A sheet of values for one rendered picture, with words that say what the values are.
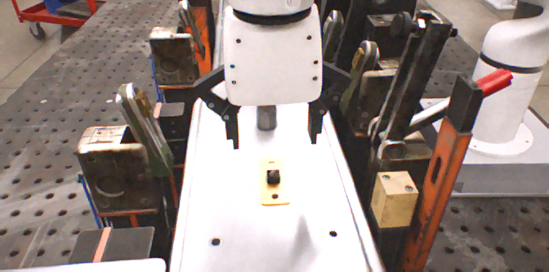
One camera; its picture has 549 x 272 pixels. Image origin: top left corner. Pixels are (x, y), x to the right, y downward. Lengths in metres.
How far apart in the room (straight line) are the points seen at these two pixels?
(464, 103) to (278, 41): 0.17
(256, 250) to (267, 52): 0.21
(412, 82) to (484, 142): 0.56
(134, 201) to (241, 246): 0.20
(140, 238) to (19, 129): 0.86
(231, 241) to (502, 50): 0.65
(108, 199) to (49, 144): 0.62
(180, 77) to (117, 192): 0.35
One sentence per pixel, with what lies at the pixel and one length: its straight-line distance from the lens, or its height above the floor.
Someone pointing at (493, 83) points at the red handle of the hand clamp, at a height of 1.14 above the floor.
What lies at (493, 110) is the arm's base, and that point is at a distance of 0.95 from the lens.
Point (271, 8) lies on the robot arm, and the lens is 0.35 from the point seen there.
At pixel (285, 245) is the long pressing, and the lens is 0.45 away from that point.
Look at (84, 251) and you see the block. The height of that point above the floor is 0.98.
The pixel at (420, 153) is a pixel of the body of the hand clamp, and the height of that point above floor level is 1.05.
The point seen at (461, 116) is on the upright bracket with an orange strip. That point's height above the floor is 1.17.
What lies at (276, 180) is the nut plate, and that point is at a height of 1.01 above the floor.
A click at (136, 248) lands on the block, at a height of 0.98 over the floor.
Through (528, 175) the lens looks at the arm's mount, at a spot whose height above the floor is 0.77.
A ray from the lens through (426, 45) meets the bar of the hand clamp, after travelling 0.43.
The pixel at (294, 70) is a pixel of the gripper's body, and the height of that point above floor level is 1.17.
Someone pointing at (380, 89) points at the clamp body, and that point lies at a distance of 0.64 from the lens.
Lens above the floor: 1.36
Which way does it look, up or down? 35 degrees down
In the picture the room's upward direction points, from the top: straight up
